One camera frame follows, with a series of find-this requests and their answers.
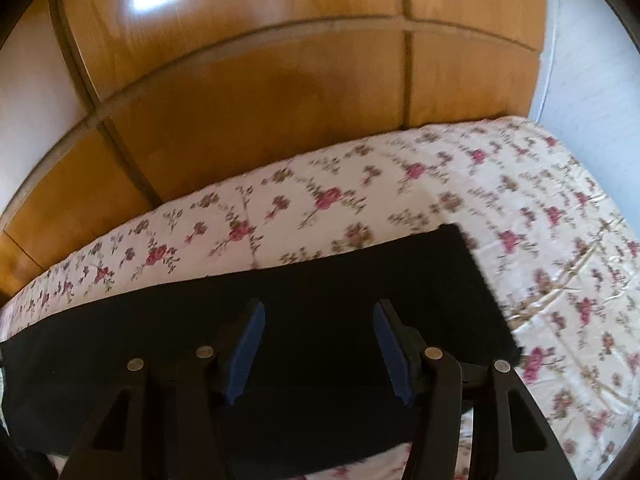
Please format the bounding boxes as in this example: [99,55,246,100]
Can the black pants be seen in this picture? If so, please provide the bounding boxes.
[1,226,522,479]

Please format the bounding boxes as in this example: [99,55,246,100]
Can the wooden wardrobe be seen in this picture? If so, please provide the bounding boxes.
[1,0,547,298]

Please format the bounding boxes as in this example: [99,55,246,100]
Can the floral bed sheet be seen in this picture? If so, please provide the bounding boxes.
[1,117,639,479]

